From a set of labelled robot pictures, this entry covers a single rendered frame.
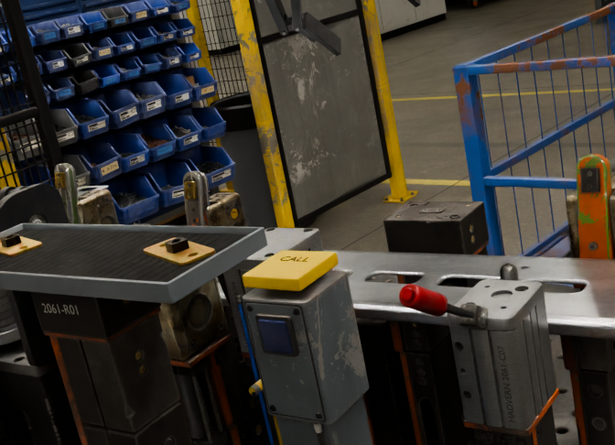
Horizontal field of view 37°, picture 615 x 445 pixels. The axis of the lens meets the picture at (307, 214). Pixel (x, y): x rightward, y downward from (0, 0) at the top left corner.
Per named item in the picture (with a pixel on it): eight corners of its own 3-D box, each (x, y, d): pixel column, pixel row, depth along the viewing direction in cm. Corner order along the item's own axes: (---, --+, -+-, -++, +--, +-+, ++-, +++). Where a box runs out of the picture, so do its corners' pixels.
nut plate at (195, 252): (218, 252, 83) (214, 240, 83) (181, 266, 82) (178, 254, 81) (176, 239, 90) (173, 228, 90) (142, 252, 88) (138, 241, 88)
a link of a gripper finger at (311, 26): (307, 27, 121) (302, 29, 121) (340, 54, 125) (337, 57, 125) (307, 11, 122) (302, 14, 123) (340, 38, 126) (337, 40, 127)
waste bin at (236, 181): (344, 211, 500) (319, 81, 480) (284, 244, 466) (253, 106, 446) (279, 208, 535) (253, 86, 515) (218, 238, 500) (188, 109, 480)
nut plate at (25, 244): (44, 244, 98) (41, 234, 98) (11, 257, 96) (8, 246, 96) (14, 236, 105) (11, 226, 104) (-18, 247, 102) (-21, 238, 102)
